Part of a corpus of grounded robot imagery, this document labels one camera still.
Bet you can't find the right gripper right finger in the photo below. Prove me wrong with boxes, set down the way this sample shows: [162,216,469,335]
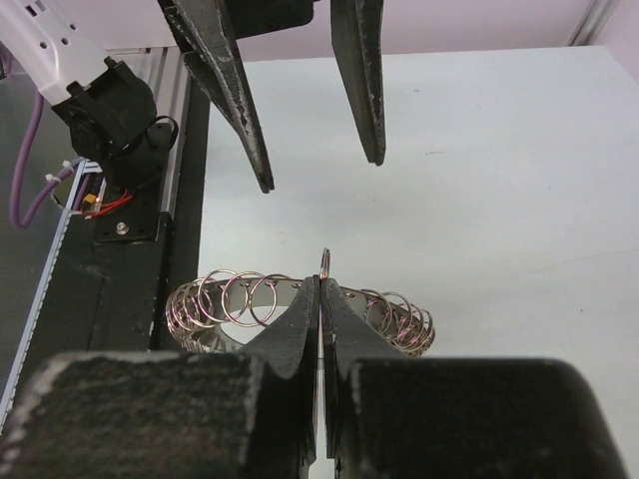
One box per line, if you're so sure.
[319,278,627,478]

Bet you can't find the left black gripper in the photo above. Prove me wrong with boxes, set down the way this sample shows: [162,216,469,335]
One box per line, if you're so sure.
[159,0,385,194]

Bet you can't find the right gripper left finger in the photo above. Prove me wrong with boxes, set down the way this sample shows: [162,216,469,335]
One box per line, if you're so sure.
[0,275,320,479]

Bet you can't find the metal key organizer ring disc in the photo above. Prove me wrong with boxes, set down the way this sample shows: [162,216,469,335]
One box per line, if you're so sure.
[165,269,435,371]

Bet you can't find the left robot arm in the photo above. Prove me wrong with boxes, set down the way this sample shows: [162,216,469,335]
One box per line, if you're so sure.
[1,1,386,193]

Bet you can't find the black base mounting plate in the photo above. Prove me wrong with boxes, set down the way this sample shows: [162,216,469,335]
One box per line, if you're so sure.
[14,89,211,353]

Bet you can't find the aluminium front rail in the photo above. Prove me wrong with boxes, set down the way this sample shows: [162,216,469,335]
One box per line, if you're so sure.
[109,47,191,216]

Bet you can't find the white slotted cable duct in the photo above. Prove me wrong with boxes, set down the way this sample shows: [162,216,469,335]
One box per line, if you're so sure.
[1,179,80,424]

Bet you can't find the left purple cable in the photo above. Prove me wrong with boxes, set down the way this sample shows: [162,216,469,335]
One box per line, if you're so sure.
[0,54,86,231]

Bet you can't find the right aluminium frame post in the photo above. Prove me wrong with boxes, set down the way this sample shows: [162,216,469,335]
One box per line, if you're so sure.
[567,0,619,47]

